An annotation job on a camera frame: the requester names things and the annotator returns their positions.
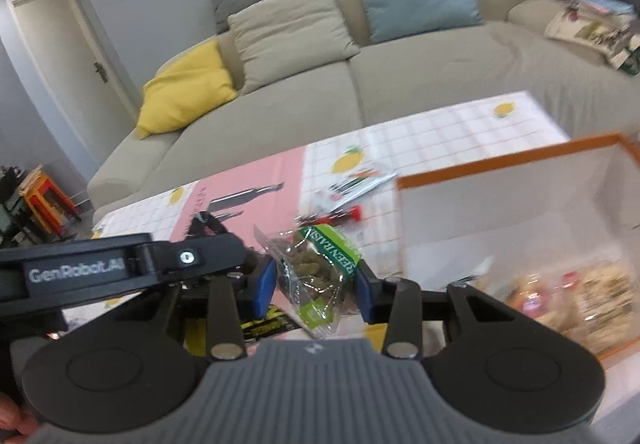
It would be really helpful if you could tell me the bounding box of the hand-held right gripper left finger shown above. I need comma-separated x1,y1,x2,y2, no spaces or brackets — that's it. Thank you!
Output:
142,256,277,360

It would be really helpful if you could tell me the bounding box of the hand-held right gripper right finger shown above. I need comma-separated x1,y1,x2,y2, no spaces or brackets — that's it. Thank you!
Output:
355,258,511,359

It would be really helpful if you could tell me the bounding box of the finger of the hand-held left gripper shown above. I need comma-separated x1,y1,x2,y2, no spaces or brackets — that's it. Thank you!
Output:
187,210,246,239
134,233,249,284

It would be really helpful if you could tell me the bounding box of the black green snack packet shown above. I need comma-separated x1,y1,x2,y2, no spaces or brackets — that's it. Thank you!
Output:
240,304,296,342

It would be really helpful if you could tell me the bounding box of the green raisin packet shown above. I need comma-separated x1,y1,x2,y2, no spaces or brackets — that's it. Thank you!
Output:
252,223,363,340

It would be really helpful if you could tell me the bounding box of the white carrot print packet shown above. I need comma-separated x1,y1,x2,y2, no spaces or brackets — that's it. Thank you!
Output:
312,168,398,205

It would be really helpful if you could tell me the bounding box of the orange cardboard box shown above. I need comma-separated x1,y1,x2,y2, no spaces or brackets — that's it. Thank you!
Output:
395,133,640,361

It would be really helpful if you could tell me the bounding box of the round cookie packet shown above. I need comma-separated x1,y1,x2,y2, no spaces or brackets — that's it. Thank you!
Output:
502,271,566,330

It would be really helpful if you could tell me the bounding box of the white waffle packet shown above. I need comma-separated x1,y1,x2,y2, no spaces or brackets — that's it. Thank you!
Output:
565,264,636,350

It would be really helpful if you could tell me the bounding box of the person's left hand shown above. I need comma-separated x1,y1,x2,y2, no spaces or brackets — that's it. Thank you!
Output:
0,391,38,440

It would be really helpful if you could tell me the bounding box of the stack of colourful stools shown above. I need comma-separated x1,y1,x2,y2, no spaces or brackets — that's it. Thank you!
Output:
17,164,83,235

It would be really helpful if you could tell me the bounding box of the yellow pillow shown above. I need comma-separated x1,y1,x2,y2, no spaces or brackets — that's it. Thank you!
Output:
136,39,238,140

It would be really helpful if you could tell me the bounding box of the pink white checked tablecloth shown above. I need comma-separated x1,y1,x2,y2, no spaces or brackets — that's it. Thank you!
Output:
50,91,640,444

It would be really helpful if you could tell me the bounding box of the beige pillow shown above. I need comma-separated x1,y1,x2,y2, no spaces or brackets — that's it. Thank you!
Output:
227,0,362,96

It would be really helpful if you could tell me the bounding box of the white door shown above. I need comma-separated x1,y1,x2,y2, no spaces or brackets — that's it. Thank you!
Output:
6,0,143,165

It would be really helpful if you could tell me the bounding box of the beige sofa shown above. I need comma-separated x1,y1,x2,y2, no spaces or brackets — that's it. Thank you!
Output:
87,0,640,225

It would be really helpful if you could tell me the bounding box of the stack of books and magazines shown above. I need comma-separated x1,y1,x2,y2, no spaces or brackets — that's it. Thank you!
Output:
544,4,640,75

